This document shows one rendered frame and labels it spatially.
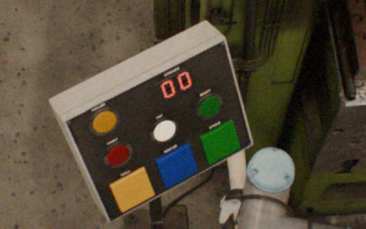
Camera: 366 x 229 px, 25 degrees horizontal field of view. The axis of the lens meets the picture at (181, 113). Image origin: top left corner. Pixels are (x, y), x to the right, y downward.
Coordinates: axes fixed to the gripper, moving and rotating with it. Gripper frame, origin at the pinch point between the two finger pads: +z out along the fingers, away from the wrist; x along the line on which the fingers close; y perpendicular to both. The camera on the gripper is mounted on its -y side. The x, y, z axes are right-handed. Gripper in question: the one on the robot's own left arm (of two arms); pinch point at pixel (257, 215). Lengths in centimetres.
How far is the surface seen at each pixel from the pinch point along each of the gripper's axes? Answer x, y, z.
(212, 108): -14.7, -12.7, -15.2
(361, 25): 8.2, -47.0, -4.5
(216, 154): -11.5, -7.4, -5.8
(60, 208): -60, -9, 93
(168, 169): -19.2, -0.4, -8.2
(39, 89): -84, -46, 93
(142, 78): -27.3, -9.1, -26.5
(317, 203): 16, -34, 77
